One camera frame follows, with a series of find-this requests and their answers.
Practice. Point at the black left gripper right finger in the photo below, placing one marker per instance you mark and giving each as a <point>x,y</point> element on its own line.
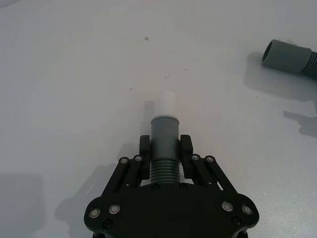
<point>201,171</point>

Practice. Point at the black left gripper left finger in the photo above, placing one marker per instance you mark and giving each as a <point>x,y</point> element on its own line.
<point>131,173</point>

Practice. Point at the white plastic pipe piece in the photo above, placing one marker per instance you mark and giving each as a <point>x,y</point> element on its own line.
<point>165,102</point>

